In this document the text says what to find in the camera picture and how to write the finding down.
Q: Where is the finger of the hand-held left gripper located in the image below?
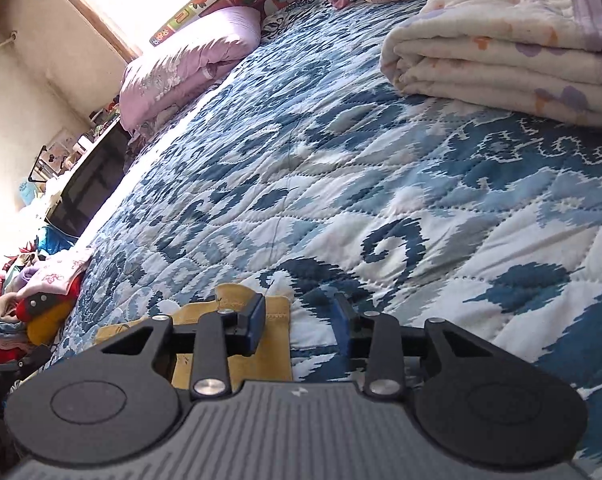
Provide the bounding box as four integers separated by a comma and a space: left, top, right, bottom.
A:
13, 344, 52, 374

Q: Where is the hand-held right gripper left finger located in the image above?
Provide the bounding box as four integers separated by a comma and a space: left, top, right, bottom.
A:
98, 294, 268, 403

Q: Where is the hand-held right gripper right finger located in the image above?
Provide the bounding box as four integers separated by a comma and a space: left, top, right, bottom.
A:
332, 292, 489, 403

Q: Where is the yellow car-print garment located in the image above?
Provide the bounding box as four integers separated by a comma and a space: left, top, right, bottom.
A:
95, 282, 295, 397

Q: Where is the grey denim cloth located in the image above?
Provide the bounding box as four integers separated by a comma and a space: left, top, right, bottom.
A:
0, 319, 28, 342

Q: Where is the blue patterned quilt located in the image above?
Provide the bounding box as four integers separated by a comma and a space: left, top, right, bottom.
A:
46, 0, 602, 480

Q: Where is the teal container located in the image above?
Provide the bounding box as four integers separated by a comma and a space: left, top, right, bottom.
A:
17, 180, 45, 207

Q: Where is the dark desk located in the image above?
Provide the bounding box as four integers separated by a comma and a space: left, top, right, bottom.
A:
45, 120, 132, 239

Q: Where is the black desk lamp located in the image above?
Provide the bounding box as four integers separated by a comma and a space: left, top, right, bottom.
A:
27, 144, 62, 184

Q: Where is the pink floral pillow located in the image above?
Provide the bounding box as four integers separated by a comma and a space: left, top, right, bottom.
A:
118, 6, 263, 134

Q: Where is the folded cream blanket purple trim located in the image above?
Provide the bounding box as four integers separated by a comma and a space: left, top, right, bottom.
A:
379, 0, 602, 129

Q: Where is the wooden window frame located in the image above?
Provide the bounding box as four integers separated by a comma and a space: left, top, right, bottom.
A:
0, 0, 142, 62

